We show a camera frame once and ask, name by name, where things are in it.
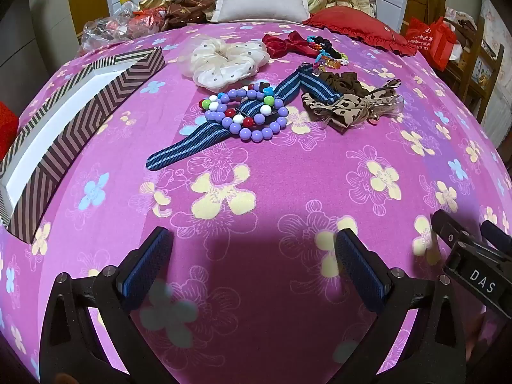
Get red shopping bag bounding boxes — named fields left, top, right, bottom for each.
left=404, top=16, right=457, bottom=71

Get chevron striped gift box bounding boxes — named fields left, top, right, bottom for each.
left=0, top=47, right=166, bottom=245

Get blue striped headband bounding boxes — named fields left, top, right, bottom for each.
left=146, top=68, right=345, bottom=172

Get white polka dot scrunchie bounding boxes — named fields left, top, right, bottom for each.
left=182, top=37, right=269, bottom=92

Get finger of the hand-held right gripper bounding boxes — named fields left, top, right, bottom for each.
left=430, top=209, right=477, bottom=249
left=480, top=220, right=512, bottom=261

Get red cloth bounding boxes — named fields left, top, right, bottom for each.
left=0, top=102, right=20, bottom=161

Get clear plastic bags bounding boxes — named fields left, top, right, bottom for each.
left=82, top=2, right=169, bottom=47

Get leopard print bow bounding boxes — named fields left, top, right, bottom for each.
left=301, top=80, right=404, bottom=134

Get brown scrunchie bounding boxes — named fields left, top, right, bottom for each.
left=318, top=71, right=371, bottom=97

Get purple bead bracelet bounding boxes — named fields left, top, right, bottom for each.
left=204, top=82, right=289, bottom=143

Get wooden chair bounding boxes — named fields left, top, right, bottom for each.
left=443, top=17, right=505, bottom=97

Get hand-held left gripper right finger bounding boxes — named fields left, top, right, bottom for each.
left=334, top=228, right=468, bottom=384

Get rainbow bead bracelet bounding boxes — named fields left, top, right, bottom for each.
left=313, top=50, right=348, bottom=72

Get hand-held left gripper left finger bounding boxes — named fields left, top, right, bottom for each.
left=40, top=226, right=174, bottom=384

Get multicoloured bead bracelet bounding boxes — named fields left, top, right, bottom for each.
left=199, top=84, right=281, bottom=129

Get red satin bow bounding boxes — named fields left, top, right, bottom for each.
left=262, top=31, right=321, bottom=59

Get red frilled cushion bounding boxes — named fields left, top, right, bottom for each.
left=302, top=7, right=419, bottom=57

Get pink floral bed sheet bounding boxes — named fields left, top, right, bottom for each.
left=0, top=20, right=512, bottom=384

